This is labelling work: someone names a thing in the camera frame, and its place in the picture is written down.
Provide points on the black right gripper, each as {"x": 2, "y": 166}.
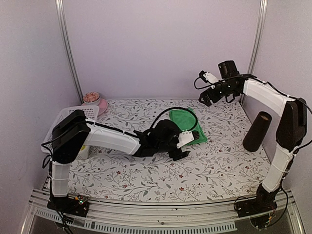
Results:
{"x": 207, "y": 102}

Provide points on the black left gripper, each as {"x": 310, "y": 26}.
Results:
{"x": 178, "y": 154}

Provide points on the green microfiber towel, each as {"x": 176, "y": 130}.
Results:
{"x": 185, "y": 120}

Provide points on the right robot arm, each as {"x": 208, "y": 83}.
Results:
{"x": 289, "y": 135}

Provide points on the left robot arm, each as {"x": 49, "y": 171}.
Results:
{"x": 101, "y": 136}

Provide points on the dark brown cylinder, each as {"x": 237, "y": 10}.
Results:
{"x": 257, "y": 131}

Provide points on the floral patterned table mat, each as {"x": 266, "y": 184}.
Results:
{"x": 218, "y": 169}

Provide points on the pink plate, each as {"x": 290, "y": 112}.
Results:
{"x": 101, "y": 103}

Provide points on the white plastic basket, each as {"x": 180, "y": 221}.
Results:
{"x": 69, "y": 132}

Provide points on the aluminium front rail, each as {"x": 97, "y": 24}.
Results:
{"x": 123, "y": 217}

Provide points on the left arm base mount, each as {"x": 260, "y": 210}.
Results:
{"x": 77, "y": 206}

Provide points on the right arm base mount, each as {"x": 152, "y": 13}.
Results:
{"x": 246, "y": 207}

